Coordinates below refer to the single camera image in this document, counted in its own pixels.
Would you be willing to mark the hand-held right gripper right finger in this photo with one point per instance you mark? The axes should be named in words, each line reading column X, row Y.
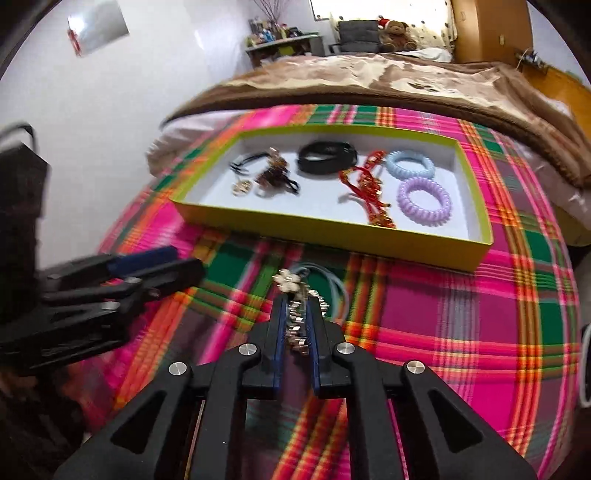
column 316, row 334

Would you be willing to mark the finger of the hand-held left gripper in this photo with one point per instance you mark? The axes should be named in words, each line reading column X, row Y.
column 161, row 281
column 138, row 262

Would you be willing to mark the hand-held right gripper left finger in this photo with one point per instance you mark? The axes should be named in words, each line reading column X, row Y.
column 277, row 334

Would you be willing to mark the yellow-green shallow box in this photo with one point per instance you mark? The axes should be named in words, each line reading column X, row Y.
column 323, row 205

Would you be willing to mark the brown claw hair clip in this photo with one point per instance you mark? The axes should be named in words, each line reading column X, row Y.
column 272, row 175

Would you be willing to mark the person's left forearm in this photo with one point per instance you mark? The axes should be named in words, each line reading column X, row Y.
column 37, row 424

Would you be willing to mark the pink green plaid cloth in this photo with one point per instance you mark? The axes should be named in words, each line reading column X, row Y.
column 438, row 314

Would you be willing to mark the cluttered desk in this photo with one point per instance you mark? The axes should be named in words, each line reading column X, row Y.
column 281, row 48

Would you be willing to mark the brown patterned blanket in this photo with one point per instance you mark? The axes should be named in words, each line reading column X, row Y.
column 369, row 78

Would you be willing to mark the group of cosmetic bottles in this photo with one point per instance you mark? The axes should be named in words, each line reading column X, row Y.
column 270, row 32

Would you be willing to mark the yellow bed base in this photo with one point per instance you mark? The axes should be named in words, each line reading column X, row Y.
column 577, row 228

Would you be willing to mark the dried branches bouquet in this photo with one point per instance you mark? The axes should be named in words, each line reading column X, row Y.
column 272, row 11

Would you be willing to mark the dark grey chair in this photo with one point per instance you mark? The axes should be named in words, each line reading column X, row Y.
column 353, row 37

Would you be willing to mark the brown teddy bear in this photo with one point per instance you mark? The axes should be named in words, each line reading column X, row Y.
column 397, row 36

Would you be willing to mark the wooden bed headboard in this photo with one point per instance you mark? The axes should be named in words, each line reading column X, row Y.
column 565, row 87

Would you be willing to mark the wooden wardrobe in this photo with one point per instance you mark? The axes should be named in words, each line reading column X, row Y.
column 489, row 27

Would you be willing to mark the silver wall poster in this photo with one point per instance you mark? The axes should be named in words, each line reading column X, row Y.
column 99, row 21

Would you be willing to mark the small wall shelf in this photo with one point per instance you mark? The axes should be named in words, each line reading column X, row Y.
column 531, row 57

